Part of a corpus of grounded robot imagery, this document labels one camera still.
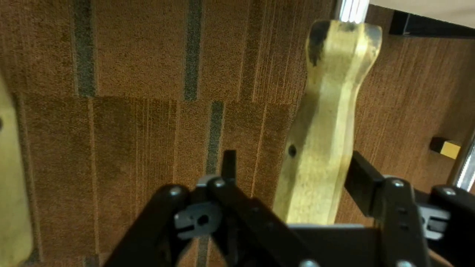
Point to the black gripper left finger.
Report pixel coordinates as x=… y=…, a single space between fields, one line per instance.
x=246 y=232

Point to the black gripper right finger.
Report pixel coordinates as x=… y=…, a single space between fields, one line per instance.
x=412 y=223

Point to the wooden foosball rod handle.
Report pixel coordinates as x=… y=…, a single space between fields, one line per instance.
x=16 y=222
x=320 y=143

